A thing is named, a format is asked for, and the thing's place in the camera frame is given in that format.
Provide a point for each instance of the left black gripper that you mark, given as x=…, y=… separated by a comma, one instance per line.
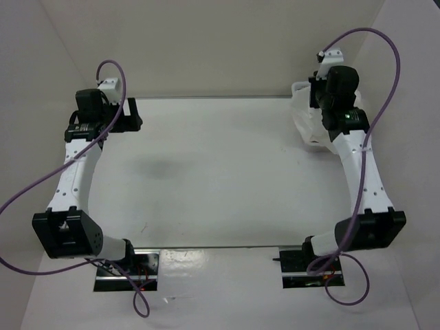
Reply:
x=130, y=123

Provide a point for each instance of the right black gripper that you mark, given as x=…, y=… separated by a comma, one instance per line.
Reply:
x=315, y=84

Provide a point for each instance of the white pleated skirt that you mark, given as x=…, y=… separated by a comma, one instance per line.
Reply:
x=308, y=121

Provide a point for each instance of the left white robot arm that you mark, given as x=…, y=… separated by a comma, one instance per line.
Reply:
x=65, y=229

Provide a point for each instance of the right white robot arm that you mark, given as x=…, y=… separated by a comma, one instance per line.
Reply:
x=374, y=223

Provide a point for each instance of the white plastic laundry basket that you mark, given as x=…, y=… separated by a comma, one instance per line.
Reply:
x=301, y=90

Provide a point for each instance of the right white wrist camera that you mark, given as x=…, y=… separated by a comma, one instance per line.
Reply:
x=328, y=59

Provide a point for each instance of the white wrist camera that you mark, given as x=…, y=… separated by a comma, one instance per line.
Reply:
x=328, y=59
x=112, y=89

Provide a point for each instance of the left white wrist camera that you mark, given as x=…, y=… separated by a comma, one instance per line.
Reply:
x=112, y=89

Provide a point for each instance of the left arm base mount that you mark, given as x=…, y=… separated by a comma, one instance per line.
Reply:
x=143, y=271

